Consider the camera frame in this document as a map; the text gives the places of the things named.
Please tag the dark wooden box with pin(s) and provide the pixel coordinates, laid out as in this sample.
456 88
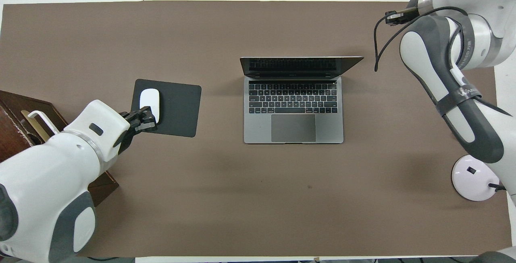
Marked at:
16 105

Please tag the black lamp gooseneck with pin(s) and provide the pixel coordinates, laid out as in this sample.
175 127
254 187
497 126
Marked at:
496 186

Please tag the large brown table mat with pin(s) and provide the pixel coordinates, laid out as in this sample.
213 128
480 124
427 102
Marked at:
242 198

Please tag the white computer mouse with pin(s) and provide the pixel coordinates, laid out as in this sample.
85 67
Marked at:
149 97

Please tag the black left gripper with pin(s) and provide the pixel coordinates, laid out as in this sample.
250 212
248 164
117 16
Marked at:
131 128

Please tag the grey laptop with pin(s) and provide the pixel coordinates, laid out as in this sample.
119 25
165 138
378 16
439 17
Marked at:
258 130

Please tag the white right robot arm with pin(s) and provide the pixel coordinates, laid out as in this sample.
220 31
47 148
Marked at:
443 73

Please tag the dark grey mouse pad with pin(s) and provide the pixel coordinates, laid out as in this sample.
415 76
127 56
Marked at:
181 109

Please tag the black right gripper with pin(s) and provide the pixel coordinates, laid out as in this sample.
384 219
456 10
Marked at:
394 17

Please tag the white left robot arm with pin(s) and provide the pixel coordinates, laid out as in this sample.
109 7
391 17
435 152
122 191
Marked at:
40 174

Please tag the brass strip on box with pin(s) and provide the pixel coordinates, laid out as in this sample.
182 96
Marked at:
42 134

